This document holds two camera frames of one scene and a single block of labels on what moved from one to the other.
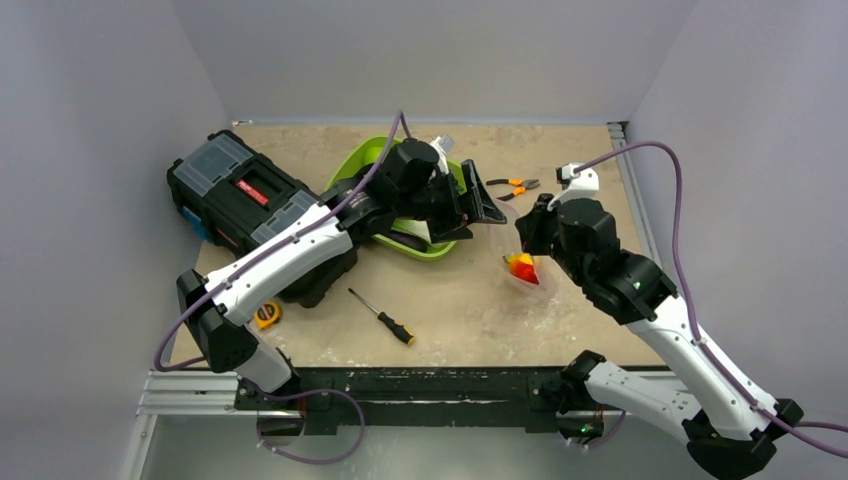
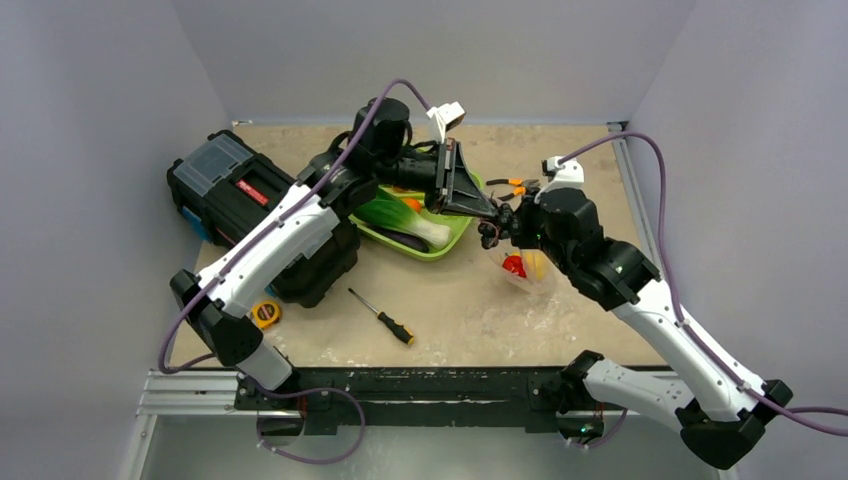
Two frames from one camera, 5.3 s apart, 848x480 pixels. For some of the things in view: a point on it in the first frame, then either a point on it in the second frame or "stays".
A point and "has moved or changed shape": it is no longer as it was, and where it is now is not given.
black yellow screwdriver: [395, 327] stays
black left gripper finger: [481, 203] stays
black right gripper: [534, 229] stays
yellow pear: [524, 257] to [536, 263]
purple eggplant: [407, 241] stays
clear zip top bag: [525, 274] has moved or changed shape
